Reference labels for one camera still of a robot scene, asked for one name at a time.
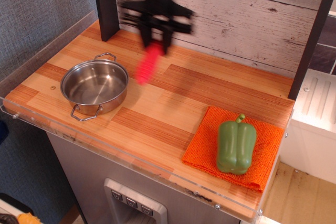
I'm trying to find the orange knitted cloth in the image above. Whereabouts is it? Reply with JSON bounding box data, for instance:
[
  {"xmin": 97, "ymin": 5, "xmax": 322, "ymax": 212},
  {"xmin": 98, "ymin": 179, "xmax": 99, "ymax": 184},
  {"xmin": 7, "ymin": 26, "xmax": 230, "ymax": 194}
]
[{"xmin": 182, "ymin": 106, "xmax": 285, "ymax": 193}]

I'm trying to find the red handled metal fork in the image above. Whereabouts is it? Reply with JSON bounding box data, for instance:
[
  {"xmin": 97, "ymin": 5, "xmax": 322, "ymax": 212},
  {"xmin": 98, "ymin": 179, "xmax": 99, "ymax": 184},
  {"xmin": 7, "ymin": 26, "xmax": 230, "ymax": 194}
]
[{"xmin": 135, "ymin": 40, "xmax": 164, "ymax": 85}]

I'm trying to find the green toy bell pepper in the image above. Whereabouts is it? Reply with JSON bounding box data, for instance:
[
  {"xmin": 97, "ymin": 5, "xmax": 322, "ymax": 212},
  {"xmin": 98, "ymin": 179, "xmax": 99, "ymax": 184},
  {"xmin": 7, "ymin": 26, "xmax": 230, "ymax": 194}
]
[{"xmin": 216, "ymin": 114, "xmax": 257, "ymax": 175}]

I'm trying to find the clear acrylic edge guard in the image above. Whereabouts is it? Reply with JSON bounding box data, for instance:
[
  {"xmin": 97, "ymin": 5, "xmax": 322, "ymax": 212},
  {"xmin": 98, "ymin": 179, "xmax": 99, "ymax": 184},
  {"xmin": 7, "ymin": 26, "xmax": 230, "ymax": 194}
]
[{"xmin": 1, "ymin": 99, "xmax": 262, "ymax": 223}]

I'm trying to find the dark shelf post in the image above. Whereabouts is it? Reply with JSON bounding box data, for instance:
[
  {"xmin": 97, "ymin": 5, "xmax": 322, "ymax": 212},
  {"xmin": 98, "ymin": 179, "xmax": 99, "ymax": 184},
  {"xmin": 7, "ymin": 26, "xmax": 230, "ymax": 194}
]
[
  {"xmin": 96, "ymin": 0, "xmax": 120, "ymax": 41},
  {"xmin": 288, "ymin": 0, "xmax": 333, "ymax": 100}
]

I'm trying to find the white toy sink unit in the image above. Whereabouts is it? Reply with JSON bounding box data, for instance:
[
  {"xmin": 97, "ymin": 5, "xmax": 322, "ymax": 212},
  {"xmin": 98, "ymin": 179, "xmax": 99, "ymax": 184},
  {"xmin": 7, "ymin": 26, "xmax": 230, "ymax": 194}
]
[{"xmin": 280, "ymin": 69, "xmax": 335, "ymax": 183}]

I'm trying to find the dark left shelf post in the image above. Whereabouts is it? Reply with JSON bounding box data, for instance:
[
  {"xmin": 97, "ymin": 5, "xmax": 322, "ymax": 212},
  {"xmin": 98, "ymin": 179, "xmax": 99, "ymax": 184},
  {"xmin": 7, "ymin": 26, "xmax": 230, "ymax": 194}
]
[{"xmin": 96, "ymin": 0, "xmax": 120, "ymax": 41}]

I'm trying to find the grey toy fridge cabinet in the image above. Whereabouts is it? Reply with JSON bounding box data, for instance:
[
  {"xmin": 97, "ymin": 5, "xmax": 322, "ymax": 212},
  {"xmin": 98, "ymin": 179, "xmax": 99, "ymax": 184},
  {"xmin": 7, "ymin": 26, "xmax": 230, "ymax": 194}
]
[{"xmin": 47, "ymin": 133, "xmax": 239, "ymax": 223}]

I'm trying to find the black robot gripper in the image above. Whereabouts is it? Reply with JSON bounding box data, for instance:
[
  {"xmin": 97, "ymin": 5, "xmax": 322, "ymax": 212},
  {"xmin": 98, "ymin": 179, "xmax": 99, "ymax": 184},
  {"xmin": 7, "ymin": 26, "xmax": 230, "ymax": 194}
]
[{"xmin": 121, "ymin": 0, "xmax": 193, "ymax": 54}]

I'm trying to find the stainless steel pot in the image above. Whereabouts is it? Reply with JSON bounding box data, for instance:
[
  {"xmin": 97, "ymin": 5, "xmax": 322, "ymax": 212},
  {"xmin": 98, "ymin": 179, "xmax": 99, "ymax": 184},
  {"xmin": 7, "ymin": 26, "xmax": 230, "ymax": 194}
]
[{"xmin": 60, "ymin": 52, "xmax": 129, "ymax": 122}]

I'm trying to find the dark right shelf post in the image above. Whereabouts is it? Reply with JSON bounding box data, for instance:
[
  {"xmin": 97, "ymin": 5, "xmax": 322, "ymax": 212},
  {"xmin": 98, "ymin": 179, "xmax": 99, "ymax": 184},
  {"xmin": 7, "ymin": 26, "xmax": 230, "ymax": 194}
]
[{"xmin": 288, "ymin": 0, "xmax": 333, "ymax": 100}]

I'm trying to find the silver dispenser panel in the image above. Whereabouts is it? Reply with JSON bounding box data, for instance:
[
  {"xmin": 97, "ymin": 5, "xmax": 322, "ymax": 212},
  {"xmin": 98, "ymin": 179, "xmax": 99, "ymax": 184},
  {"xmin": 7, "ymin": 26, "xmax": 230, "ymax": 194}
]
[{"xmin": 103, "ymin": 178, "xmax": 168, "ymax": 223}]

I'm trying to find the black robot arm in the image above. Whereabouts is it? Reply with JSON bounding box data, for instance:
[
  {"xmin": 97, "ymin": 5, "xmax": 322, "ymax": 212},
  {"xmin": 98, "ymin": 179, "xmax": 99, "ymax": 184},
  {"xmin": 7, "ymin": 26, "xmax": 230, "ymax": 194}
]
[{"xmin": 120, "ymin": 0, "xmax": 194, "ymax": 54}]

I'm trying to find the orange object bottom left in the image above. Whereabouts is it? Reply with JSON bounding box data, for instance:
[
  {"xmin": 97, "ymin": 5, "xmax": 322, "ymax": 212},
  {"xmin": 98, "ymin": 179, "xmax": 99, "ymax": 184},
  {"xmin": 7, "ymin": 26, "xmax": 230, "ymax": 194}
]
[{"xmin": 1, "ymin": 213, "xmax": 42, "ymax": 224}]

